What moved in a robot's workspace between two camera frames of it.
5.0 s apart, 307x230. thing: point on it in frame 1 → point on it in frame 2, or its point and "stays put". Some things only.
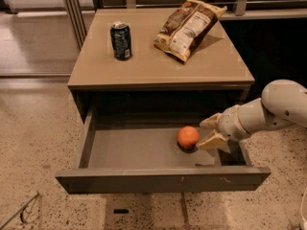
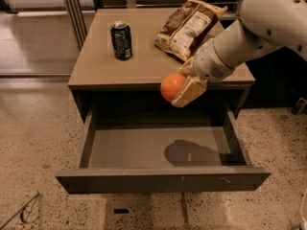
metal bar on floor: x=36 y=194 stays put
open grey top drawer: x=138 y=151 stays put
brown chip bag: x=187 y=28 stays put
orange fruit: x=187 y=137 → x=171 y=85
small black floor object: x=121 y=211 stays put
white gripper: x=230 y=123 → x=208 y=63
